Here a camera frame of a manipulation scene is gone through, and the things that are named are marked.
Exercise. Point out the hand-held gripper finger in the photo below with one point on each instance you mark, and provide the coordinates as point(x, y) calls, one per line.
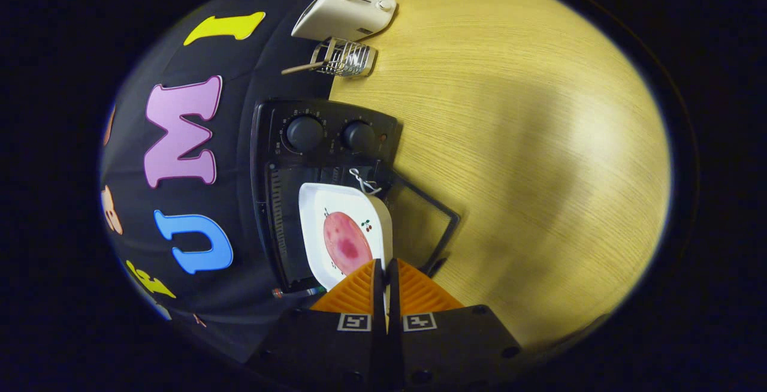
point(378, 296)
point(392, 296)

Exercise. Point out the pink ham slice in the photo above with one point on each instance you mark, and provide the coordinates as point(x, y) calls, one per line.
point(347, 242)

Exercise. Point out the white square plate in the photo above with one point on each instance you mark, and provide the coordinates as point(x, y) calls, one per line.
point(323, 200)

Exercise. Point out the black toaster oven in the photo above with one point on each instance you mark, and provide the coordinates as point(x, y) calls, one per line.
point(305, 134)

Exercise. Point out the white toaster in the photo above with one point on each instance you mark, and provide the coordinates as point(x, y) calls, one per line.
point(341, 14)

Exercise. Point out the wooden stick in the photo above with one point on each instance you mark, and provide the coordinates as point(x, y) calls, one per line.
point(299, 68)

